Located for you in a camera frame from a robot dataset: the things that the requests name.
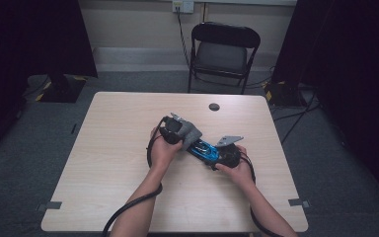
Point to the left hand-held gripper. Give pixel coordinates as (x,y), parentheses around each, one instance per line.
(171,126)

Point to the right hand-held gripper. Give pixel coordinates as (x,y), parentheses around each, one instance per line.
(228,141)

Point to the grey cloth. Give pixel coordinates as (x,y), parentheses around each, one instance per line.
(190,133)

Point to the blue toy car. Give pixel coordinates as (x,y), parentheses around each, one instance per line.
(205,152)

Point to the person's left hand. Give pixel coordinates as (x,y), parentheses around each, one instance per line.
(161,154)

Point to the person's right hand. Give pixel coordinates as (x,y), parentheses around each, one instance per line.
(242,173)

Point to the black stand base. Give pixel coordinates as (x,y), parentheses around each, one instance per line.
(284,95)
(62,90)

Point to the black folding chair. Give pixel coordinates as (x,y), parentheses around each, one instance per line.
(222,57)

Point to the grey tape strip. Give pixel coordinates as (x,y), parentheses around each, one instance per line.
(297,202)
(51,205)

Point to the small black floor object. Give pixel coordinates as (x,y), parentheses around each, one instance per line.
(74,128)

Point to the black curtain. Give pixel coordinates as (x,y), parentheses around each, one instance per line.
(352,65)
(29,49)

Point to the white wall socket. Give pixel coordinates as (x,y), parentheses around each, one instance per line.
(183,6)

